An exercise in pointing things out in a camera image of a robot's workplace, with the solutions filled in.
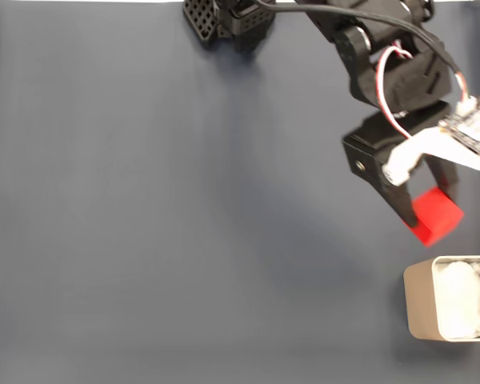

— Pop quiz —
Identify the grey table mat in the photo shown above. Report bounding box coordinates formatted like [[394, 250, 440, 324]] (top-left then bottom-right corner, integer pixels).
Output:
[[0, 2, 480, 384]]

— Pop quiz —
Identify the white crumpled paper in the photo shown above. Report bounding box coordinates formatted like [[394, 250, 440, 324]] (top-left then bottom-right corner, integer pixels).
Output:
[[438, 260, 480, 340]]

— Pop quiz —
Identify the red cube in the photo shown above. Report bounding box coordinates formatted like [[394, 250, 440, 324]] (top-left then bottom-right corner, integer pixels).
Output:
[[402, 186, 465, 247]]

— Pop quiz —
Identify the camera board on white mount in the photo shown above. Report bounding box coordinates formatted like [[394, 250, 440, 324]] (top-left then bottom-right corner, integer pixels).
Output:
[[383, 92, 480, 186]]

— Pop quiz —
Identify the beige metal box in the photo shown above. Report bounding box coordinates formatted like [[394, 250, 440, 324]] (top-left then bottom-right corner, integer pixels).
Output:
[[402, 255, 480, 343]]

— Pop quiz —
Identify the white and red motor wire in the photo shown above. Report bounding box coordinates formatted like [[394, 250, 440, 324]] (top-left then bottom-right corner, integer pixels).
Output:
[[377, 45, 416, 141]]

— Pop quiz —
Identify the black camera cable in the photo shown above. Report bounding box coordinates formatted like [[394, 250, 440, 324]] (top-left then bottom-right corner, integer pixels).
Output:
[[259, 0, 470, 101]]

